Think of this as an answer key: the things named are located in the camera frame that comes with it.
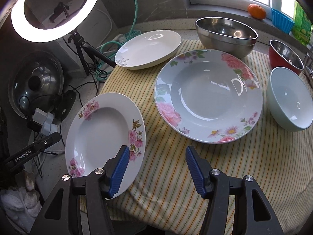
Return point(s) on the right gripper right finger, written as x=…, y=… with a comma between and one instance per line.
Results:
x=253, y=212

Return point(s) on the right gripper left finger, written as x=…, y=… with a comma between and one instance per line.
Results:
x=60, y=213

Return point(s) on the small floral white plate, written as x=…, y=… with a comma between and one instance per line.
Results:
x=98, y=131

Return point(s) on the pale green ceramic bowl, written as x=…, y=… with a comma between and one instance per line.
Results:
x=289, y=100

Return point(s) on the plain white plate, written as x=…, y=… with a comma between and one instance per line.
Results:
x=148, y=49

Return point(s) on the red steel bowl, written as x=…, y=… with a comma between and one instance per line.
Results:
x=281, y=55

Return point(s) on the large steel bowl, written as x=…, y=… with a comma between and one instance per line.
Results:
x=227, y=35

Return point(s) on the white power adapter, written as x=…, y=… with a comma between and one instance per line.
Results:
x=45, y=120

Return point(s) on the white crumpled towel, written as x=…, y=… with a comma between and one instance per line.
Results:
x=21, y=204

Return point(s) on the glass pot lid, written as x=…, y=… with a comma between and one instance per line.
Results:
x=37, y=82

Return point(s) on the striped yellow cloth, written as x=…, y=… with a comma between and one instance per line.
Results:
x=163, y=193

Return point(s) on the black tripod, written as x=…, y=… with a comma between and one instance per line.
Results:
x=91, y=51

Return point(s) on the white plug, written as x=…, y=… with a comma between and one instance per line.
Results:
x=121, y=38

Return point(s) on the chrome faucet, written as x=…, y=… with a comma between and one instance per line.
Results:
x=308, y=64

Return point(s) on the green soap bottle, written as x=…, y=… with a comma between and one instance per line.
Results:
x=302, y=25

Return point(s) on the blue plastic cup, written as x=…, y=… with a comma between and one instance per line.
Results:
x=282, y=21

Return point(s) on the orange tangerine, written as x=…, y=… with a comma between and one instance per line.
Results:
x=256, y=11

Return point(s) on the ring light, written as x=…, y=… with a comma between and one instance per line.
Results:
x=28, y=32

